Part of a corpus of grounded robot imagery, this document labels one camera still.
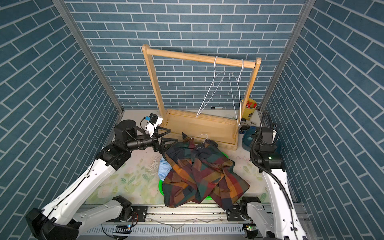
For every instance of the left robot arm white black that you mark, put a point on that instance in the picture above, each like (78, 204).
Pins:
(61, 220)

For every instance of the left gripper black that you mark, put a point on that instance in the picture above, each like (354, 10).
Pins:
(158, 147)

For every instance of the yellow pen cup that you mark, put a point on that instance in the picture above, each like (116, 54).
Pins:
(251, 106)

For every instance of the green plastic basket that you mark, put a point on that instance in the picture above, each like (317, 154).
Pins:
(162, 187)

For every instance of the teal storage box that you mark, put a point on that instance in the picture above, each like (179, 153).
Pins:
(250, 134)

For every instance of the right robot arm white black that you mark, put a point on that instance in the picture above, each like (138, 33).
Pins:
(283, 223)

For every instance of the light blue shirt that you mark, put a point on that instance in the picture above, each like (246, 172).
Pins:
(164, 169)

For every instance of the dark multicolour plaid shirt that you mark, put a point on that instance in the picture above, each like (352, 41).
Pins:
(204, 174)

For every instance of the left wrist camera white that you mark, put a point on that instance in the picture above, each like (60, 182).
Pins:
(153, 121)

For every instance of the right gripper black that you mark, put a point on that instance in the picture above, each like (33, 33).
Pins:
(273, 147)

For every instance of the wooden clothes rack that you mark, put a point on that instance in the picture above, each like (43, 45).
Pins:
(220, 129)

